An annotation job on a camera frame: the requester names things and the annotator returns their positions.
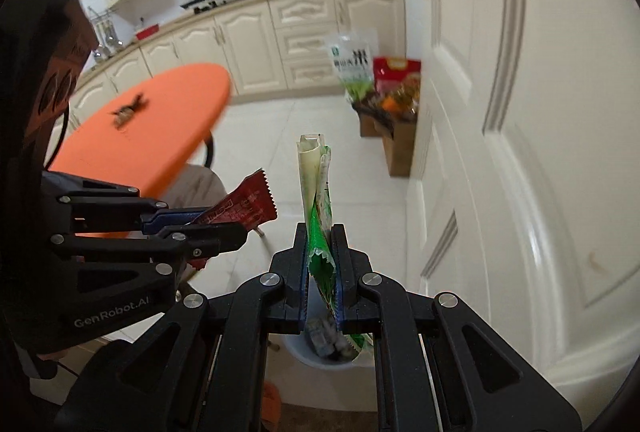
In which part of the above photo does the black cable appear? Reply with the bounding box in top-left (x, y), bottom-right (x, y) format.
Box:
top-left (47, 99), bottom-right (71, 168)

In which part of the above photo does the brown seat chair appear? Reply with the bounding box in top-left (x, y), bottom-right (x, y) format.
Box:
top-left (160, 163), bottom-right (226, 285)

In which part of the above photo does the cream base cabinet row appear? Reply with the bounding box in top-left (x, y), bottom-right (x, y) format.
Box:
top-left (65, 0), bottom-right (407, 123)

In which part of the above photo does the red gift bag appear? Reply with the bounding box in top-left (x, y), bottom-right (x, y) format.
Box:
top-left (372, 56), bottom-right (424, 100)

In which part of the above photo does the clear white rice bag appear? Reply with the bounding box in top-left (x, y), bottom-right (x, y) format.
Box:
top-left (324, 29), bottom-right (379, 102)

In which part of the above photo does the red snack wrapper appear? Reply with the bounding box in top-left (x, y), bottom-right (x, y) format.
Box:
top-left (187, 168), bottom-right (279, 272)

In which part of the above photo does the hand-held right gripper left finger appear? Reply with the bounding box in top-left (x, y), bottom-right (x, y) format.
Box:
top-left (52, 223), bottom-right (308, 432)

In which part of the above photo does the cardboard box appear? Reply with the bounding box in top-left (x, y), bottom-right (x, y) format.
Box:
top-left (350, 89), bottom-right (422, 178)

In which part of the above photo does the black snack wrapper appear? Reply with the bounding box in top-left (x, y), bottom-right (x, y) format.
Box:
top-left (111, 93), bottom-right (149, 131)

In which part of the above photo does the white door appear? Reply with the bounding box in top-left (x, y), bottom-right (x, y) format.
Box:
top-left (400, 0), bottom-right (640, 408)

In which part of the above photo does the green snack wrapper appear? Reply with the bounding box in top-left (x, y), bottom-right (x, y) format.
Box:
top-left (296, 133), bottom-right (375, 355)

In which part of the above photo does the round orange table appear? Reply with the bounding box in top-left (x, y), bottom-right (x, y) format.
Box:
top-left (47, 63), bottom-right (234, 239)

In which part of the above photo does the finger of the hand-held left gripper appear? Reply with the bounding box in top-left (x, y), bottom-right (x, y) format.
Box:
top-left (49, 222), bottom-right (250, 309)
top-left (41, 171), bottom-right (207, 235)

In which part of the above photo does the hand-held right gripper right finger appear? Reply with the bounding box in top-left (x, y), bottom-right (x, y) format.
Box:
top-left (331, 223), bottom-right (583, 432)

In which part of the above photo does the round plastic waste bin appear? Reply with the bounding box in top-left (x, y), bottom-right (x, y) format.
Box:
top-left (284, 299), bottom-right (377, 370)

